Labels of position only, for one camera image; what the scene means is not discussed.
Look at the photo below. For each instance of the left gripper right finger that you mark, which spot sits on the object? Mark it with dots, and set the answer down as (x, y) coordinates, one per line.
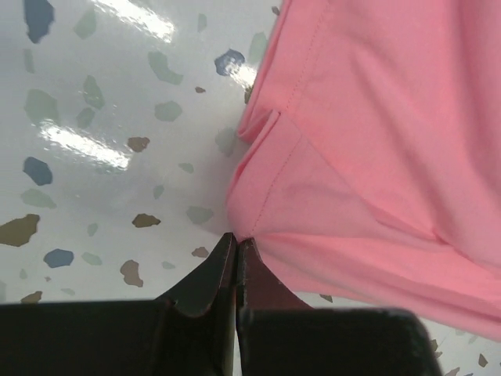
(268, 317)

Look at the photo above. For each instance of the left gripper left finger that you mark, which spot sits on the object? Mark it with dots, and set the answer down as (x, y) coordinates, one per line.
(197, 330)

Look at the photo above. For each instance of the pink t-shirt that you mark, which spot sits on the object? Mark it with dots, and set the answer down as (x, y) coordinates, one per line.
(373, 169)

